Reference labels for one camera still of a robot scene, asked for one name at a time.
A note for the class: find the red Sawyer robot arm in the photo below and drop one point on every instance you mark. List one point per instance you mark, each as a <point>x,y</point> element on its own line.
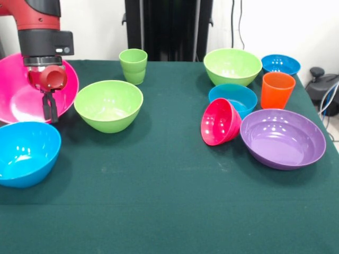
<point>39,34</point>

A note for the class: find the dark green tablecloth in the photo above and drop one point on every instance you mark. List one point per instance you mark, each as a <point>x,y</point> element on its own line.
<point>159,198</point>

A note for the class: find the black pedestal leg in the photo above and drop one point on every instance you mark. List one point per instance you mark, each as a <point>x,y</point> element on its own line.
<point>316,90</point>

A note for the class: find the small crimson plastic bowl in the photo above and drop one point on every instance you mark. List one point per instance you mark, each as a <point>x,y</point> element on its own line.
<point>219,121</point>

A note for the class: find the green plastic cup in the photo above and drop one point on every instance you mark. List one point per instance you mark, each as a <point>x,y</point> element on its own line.
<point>133,68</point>

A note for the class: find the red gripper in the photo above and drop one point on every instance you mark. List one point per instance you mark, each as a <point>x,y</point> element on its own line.
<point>51,78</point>

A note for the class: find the large pink plastic bowl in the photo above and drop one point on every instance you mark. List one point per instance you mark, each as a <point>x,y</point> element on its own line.
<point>16,100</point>

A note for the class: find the orange plastic cup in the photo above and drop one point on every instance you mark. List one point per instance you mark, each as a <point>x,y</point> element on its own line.
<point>276,92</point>

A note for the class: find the small dark blue bowl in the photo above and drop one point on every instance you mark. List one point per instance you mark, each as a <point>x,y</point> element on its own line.
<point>280,66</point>

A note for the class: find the blue straight-sided bowl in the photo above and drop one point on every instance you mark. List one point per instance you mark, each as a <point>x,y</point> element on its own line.
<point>238,92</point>

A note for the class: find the large light blue bowl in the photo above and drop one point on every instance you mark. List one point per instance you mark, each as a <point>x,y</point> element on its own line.
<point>26,156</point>

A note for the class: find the green plastic bowl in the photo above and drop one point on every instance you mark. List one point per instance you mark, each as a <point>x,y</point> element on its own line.
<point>108,105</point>
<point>231,68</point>

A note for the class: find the wide purple plastic bowl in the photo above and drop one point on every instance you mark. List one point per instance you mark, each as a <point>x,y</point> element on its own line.
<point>282,140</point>

